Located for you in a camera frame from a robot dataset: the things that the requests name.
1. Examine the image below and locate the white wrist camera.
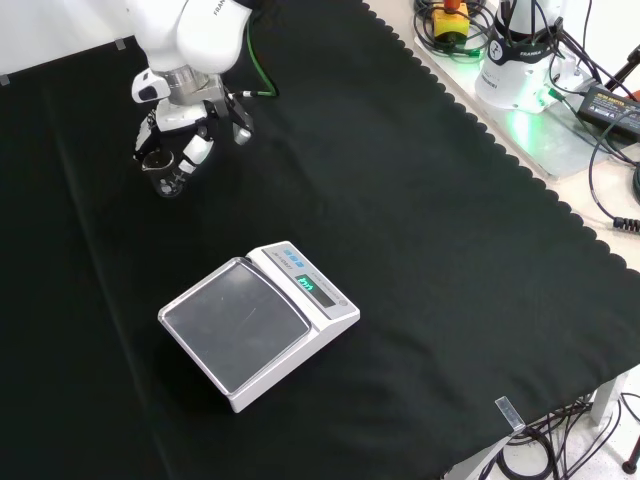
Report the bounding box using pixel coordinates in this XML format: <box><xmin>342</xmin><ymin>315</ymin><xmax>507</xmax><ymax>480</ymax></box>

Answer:
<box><xmin>131</xmin><ymin>69</ymin><xmax>169</xmax><ymax>105</ymax></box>

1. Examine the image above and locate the grey table leg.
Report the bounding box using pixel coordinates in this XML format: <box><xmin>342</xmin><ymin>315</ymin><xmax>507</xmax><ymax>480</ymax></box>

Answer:
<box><xmin>588</xmin><ymin>372</ymin><xmax>630</xmax><ymax>427</ymax></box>

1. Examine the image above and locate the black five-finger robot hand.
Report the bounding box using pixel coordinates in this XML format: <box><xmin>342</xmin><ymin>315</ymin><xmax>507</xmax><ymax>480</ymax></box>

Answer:
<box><xmin>132</xmin><ymin>85</ymin><xmax>256</xmax><ymax>177</ymax></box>

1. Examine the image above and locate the black power adapter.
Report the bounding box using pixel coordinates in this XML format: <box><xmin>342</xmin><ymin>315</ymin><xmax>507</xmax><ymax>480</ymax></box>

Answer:
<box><xmin>576</xmin><ymin>84</ymin><xmax>640</xmax><ymax>143</ymax></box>

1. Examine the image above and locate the black tripod foot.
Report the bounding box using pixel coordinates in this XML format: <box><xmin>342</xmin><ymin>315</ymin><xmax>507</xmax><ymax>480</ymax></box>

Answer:
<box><xmin>621</xmin><ymin>424</ymin><xmax>640</xmax><ymax>472</ymax></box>

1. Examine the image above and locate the yellow stop button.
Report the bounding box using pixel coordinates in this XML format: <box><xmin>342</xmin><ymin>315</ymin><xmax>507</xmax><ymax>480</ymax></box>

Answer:
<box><xmin>432</xmin><ymin>0</ymin><xmax>471</xmax><ymax>42</ymax></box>

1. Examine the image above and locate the electronic balance with steel pan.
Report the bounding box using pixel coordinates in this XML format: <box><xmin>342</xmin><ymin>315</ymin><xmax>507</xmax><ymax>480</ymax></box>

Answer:
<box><xmin>157</xmin><ymin>240</ymin><xmax>361</xmax><ymax>414</ymax></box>

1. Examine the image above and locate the small clear glass beaker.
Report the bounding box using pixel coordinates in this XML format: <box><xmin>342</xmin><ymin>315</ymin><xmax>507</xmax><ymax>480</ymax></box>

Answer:
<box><xmin>141</xmin><ymin>149</ymin><xmax>189</xmax><ymax>199</ymax></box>

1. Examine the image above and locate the black adapter cable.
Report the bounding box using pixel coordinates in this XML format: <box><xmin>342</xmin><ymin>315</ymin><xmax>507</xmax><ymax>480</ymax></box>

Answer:
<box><xmin>588</xmin><ymin>119</ymin><xmax>640</xmax><ymax>232</ymax></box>

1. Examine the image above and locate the green cable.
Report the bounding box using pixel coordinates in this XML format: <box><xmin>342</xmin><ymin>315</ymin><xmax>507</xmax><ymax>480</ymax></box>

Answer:
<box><xmin>227</xmin><ymin>12</ymin><xmax>280</xmax><ymax>100</ymax></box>

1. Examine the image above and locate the black stop button cable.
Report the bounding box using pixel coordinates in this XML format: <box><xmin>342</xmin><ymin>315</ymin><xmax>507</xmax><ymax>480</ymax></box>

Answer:
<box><xmin>412</xmin><ymin>0</ymin><xmax>494</xmax><ymax>64</ymax></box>

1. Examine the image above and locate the black tripod leg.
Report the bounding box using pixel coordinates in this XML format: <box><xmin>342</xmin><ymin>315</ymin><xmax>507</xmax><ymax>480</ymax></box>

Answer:
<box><xmin>602</xmin><ymin>43</ymin><xmax>640</xmax><ymax>96</ymax></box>

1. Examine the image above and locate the black bench cloth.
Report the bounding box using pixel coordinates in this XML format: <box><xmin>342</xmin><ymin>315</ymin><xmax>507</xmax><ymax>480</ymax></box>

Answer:
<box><xmin>0</xmin><ymin>0</ymin><xmax>640</xmax><ymax>480</ymax></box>

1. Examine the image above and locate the grey metal base plate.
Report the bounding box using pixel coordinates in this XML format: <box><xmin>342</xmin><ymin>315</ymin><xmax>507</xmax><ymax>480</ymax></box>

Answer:
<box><xmin>413</xmin><ymin>29</ymin><xmax>604</xmax><ymax>182</ymax></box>

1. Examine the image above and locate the black cable under table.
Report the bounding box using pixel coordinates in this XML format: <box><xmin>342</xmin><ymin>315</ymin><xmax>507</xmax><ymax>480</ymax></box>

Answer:
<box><xmin>494</xmin><ymin>394</ymin><xmax>624</xmax><ymax>480</ymax></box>

